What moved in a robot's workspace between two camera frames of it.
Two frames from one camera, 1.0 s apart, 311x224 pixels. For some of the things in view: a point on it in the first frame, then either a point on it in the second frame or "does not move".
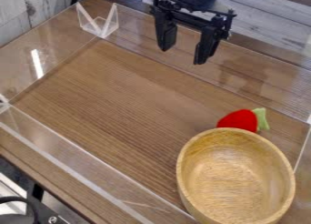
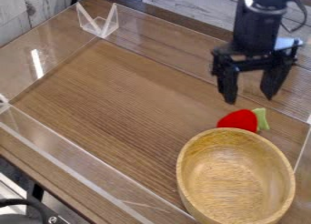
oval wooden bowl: (235, 178) does not move
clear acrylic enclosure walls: (99, 106) does not move
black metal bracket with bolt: (46, 215) does not move
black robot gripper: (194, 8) -> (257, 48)
